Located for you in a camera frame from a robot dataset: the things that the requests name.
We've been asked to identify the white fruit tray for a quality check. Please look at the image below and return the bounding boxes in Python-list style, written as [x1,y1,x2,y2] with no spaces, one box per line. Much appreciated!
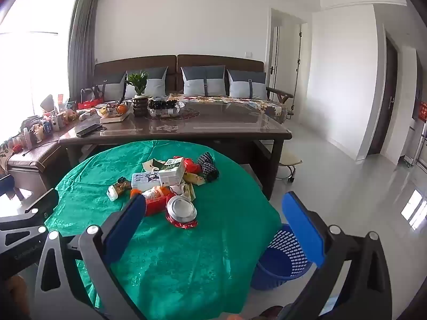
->
[95,105,131,124]

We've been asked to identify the dark wooden door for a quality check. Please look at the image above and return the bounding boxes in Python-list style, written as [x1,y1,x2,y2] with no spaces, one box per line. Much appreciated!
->
[367,28,399,155]

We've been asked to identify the grey curtain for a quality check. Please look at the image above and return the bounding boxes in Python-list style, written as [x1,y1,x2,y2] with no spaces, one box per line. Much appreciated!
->
[68,0,99,101]

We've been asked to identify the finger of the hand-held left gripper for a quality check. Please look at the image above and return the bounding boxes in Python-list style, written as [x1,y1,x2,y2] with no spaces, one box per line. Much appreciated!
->
[0,188,59,230]
[0,175,15,204]

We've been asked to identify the brown sofa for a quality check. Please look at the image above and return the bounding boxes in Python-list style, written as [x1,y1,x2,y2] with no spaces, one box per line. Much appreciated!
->
[92,54,294,107]

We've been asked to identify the crushed red can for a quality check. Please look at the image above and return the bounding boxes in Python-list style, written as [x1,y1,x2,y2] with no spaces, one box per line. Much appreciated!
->
[166,194,198,230]

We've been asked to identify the dark grapes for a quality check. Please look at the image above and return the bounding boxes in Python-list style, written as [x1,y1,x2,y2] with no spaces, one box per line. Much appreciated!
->
[148,96,177,110]

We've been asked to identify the potted green plant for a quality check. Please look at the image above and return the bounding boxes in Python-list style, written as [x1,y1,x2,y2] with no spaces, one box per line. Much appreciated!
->
[125,71,149,118]

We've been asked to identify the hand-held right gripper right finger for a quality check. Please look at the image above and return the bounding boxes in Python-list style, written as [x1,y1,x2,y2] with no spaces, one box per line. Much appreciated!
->
[281,191,392,320]

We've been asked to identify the cream rolling stool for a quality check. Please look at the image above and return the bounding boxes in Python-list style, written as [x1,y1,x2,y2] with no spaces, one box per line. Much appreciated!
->
[278,149,302,183]

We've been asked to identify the white and green milk carton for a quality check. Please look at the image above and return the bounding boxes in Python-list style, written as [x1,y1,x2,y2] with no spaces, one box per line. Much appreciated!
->
[158,157,185,187]

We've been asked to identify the white tissue packet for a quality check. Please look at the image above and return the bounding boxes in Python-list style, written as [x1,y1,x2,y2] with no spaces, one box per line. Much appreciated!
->
[131,171,161,189]

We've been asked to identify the black foam net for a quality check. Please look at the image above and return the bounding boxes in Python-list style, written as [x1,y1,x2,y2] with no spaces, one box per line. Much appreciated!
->
[197,151,220,183]

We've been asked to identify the dark wooden coffee table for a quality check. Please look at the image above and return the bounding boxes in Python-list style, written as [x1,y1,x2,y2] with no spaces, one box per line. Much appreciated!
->
[59,102,292,201]

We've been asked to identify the grey two-tone cushion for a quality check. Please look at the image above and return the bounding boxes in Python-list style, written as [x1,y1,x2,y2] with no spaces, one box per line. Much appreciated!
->
[180,66,227,97]
[94,71,127,101]
[227,69,268,101]
[125,67,168,98]

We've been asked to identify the red gift bag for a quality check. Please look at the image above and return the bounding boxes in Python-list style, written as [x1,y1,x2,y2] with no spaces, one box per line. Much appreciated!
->
[77,87,104,110]

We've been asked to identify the red plastic bag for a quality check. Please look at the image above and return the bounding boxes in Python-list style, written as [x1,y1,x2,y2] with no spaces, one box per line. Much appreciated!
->
[183,158,201,174]

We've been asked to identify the glass fruit bowl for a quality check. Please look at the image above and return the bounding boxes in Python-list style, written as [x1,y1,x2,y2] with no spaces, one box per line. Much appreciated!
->
[147,98,185,118]

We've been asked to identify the floral sofa cover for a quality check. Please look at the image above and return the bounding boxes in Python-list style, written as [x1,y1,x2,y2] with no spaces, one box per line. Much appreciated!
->
[167,93,289,124]

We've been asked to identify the blue plastic waste basket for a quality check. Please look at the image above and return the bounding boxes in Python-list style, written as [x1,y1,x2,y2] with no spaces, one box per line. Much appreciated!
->
[250,223,314,290]

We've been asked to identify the brown furry slipper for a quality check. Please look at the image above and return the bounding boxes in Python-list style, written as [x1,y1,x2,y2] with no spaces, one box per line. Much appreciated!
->
[258,305,284,320]

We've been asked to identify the yellow wrapper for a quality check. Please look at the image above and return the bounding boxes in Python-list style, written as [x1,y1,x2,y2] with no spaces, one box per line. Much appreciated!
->
[182,172,205,185]

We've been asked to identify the green tablecloth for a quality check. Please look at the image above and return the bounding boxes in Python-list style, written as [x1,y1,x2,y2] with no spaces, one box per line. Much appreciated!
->
[43,139,282,320]

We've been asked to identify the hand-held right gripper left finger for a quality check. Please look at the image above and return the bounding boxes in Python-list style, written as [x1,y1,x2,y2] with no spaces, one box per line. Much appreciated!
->
[33,193,149,320]

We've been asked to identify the row of small bottles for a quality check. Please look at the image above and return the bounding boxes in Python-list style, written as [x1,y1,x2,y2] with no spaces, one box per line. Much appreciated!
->
[10,105,79,154]

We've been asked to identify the brown side bench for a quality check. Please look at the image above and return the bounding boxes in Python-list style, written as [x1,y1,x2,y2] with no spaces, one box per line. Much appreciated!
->
[0,130,67,201]

